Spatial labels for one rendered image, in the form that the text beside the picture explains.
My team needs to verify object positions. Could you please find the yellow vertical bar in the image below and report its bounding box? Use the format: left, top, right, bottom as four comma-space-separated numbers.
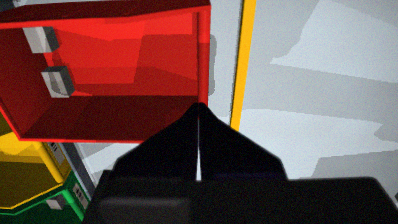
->
230, 0, 256, 131

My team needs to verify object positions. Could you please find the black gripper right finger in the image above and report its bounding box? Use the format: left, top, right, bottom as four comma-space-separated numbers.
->
199, 102, 288, 180

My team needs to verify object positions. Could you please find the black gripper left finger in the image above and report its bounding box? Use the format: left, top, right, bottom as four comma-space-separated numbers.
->
107, 103, 199, 182

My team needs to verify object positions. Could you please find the dark grey shelf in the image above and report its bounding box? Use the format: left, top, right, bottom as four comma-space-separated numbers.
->
0, 0, 96, 201

